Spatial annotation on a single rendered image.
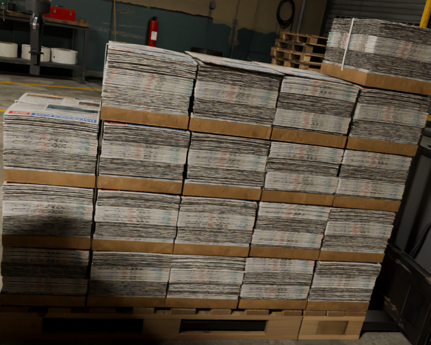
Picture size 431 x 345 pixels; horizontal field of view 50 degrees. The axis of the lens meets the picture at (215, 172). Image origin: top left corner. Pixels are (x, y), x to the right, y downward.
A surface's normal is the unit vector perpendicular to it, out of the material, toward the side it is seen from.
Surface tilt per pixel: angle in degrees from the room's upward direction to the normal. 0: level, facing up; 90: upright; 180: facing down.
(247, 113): 90
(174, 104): 90
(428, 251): 90
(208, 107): 90
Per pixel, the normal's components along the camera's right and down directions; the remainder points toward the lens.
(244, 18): 0.50, 0.34
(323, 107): 0.20, 0.33
